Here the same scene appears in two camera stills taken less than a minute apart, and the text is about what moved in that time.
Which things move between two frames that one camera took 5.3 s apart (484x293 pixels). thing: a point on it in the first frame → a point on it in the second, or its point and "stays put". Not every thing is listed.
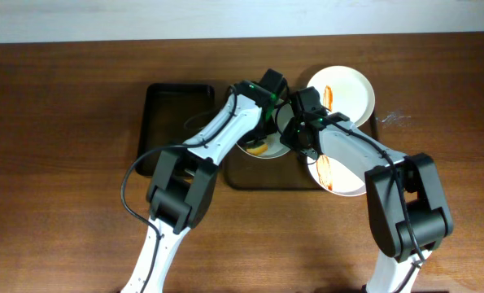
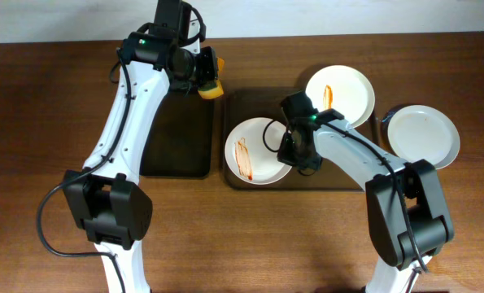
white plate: (343, 90) stays put
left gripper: (257, 135) → (207, 65)
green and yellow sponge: (258, 150) → (213, 89)
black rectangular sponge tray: (172, 114) stays put
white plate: (276, 146) → (420, 133)
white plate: (333, 178) → (251, 150)
